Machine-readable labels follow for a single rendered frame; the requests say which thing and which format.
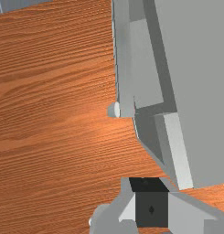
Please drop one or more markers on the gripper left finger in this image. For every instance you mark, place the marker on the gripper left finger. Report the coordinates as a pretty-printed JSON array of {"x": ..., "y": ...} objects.
[{"x": 116, "y": 218}]

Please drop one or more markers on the grey microwave oven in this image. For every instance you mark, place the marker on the grey microwave oven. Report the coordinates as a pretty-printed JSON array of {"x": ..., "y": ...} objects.
[{"x": 195, "y": 91}]

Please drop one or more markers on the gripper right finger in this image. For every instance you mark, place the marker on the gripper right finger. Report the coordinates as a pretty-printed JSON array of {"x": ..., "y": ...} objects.
[{"x": 192, "y": 218}]

